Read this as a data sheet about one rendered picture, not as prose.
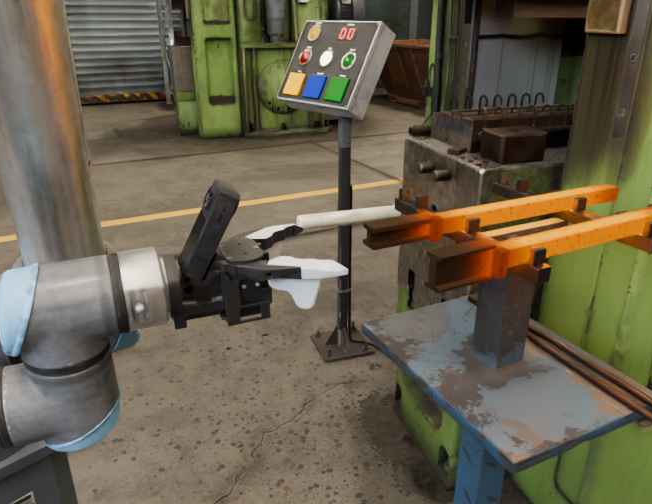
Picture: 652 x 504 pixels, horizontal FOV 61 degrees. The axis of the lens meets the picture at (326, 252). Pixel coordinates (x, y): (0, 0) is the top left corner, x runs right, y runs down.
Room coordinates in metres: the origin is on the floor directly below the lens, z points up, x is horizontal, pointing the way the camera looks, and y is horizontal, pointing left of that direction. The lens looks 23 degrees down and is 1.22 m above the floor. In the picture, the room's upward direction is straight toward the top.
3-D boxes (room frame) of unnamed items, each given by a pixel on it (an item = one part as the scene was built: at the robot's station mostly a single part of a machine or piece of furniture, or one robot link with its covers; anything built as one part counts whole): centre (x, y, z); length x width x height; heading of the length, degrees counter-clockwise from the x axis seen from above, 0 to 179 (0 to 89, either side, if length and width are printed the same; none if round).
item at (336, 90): (1.76, -0.04, 1.01); 0.07 x 0.05 x 0.07; 43
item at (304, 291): (0.58, 0.02, 0.93); 0.09 x 0.03 x 0.06; 77
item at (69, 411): (0.54, 0.30, 0.82); 0.12 x 0.09 x 0.12; 113
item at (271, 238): (0.69, 0.07, 0.93); 0.09 x 0.03 x 0.06; 149
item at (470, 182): (1.42, -0.54, 0.69); 0.56 x 0.38 x 0.45; 108
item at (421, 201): (0.91, -0.23, 0.95); 0.23 x 0.06 x 0.02; 116
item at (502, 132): (1.26, -0.42, 0.95); 0.12 x 0.08 x 0.06; 108
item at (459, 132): (1.47, -0.51, 0.96); 0.42 x 0.20 x 0.09; 108
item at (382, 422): (1.39, -0.27, 0.01); 0.58 x 0.39 x 0.01; 18
